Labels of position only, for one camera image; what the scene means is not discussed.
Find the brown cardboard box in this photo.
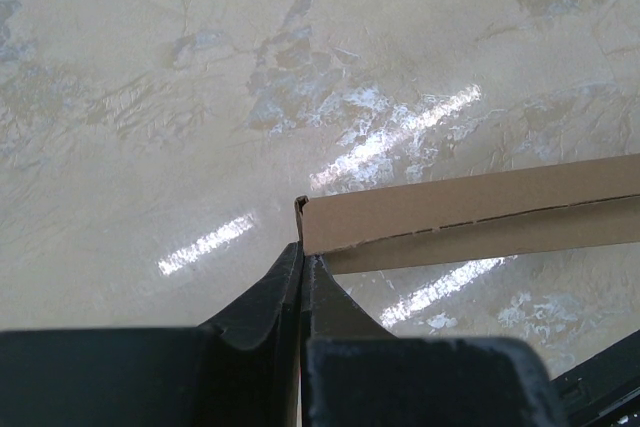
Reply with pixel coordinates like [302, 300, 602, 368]
[295, 155, 639, 274]

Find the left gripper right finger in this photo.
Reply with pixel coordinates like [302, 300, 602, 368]
[301, 256, 568, 426]

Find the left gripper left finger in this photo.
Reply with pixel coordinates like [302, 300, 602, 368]
[1, 243, 304, 426]

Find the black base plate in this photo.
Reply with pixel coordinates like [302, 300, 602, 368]
[552, 332, 639, 426]

